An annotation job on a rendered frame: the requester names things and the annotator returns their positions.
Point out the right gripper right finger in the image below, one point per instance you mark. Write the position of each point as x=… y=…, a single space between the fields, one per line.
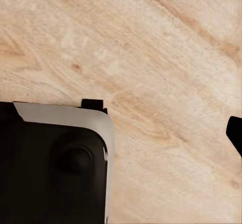
x=234 y=132

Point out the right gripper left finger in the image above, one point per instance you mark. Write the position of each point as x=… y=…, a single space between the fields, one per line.
x=12 y=133

